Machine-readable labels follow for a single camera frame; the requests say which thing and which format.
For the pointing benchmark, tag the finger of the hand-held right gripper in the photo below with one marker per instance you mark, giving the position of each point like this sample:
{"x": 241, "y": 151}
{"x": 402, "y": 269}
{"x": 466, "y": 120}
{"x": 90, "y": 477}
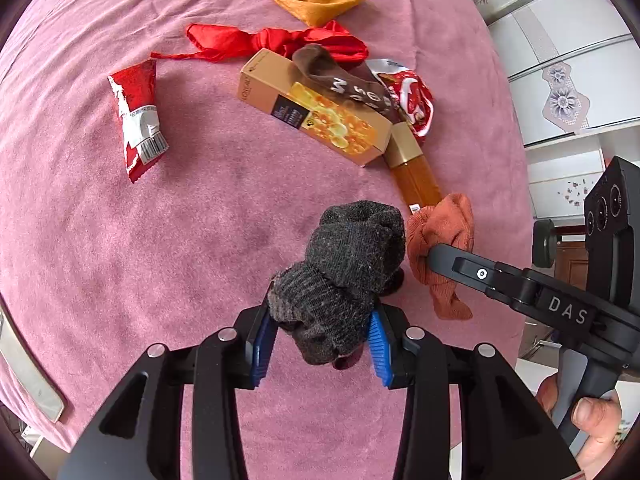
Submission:
{"x": 470, "y": 270}

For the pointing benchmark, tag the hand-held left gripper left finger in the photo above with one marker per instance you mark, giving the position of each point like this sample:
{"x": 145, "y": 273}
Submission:
{"x": 262, "y": 350}

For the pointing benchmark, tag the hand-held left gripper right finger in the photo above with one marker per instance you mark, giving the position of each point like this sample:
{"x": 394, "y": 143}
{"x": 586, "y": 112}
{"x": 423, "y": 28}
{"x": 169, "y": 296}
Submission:
{"x": 380, "y": 355}

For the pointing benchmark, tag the rust orange sock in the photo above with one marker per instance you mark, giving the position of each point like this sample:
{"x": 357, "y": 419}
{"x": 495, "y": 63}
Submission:
{"x": 440, "y": 230}

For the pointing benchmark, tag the dark grey knitted sock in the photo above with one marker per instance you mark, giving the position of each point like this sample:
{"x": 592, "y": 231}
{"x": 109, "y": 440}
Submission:
{"x": 345, "y": 270}

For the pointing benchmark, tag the red snack wrapper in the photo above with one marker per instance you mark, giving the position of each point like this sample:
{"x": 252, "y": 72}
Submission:
{"x": 412, "y": 100}

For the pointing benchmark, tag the red cloth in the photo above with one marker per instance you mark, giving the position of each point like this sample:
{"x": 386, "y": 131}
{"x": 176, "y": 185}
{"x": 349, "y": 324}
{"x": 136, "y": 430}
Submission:
{"x": 225, "y": 40}

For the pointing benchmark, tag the person's right hand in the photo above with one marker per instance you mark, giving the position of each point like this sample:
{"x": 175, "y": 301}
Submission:
{"x": 600, "y": 425}

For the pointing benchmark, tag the brown wooden door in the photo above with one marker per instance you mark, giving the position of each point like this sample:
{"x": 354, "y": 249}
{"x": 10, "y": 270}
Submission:
{"x": 570, "y": 265}

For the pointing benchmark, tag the black round object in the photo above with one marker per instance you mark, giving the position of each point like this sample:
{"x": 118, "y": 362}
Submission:
{"x": 544, "y": 242}

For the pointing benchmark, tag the amber bottle with gold cap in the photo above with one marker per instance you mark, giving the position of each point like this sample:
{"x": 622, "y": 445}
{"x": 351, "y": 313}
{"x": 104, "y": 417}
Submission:
{"x": 415, "y": 180}

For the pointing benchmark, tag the pink bedspread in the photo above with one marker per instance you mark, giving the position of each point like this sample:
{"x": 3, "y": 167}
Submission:
{"x": 200, "y": 210}

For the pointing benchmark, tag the white bed footboard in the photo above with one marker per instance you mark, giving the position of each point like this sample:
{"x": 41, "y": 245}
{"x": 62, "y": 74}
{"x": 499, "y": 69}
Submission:
{"x": 30, "y": 375}

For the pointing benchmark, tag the white wardrobe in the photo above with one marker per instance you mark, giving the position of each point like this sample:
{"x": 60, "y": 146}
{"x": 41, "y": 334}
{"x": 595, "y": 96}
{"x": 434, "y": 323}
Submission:
{"x": 565, "y": 35}

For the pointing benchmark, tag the brown sock with white print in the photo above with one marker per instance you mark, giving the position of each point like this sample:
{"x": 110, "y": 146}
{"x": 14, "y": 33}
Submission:
{"x": 325, "y": 67}

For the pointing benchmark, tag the gold cardboard box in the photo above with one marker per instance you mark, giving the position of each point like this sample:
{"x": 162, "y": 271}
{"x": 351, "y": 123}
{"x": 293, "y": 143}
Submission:
{"x": 280, "y": 95}

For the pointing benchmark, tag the flat red snack packet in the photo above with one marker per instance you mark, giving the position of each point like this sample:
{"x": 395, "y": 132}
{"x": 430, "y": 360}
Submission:
{"x": 132, "y": 105}

